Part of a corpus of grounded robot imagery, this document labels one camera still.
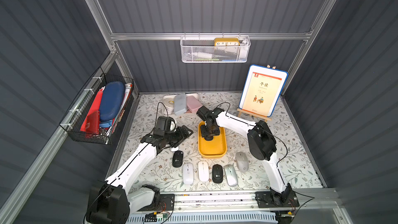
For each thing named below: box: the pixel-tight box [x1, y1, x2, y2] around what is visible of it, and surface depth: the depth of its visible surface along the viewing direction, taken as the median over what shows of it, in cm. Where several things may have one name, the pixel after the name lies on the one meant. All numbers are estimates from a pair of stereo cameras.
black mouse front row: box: [211, 163, 224, 185], surface depth 82 cm
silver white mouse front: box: [223, 164, 239, 188], surface depth 83 cm
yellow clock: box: [214, 37, 240, 47], surface depth 90 cm
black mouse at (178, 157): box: [172, 150, 184, 168], surface depth 88 cm
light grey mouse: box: [235, 151, 250, 173], surface depth 85 cm
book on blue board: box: [238, 64, 289, 118], surface depth 91 cm
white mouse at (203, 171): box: [197, 160, 210, 182], surface depth 82 cm
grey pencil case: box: [173, 92, 188, 117], surface depth 107 cm
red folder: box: [79, 88, 104, 138], surface depth 67 cm
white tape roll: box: [162, 94, 178, 115], surface depth 111 cm
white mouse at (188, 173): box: [182, 162, 194, 186], surface depth 82 cm
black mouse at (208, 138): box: [204, 135, 214, 142], surface depth 93 cm
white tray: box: [162, 93, 199, 115], surface depth 110 cm
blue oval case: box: [98, 81, 126, 123], surface depth 74 cm
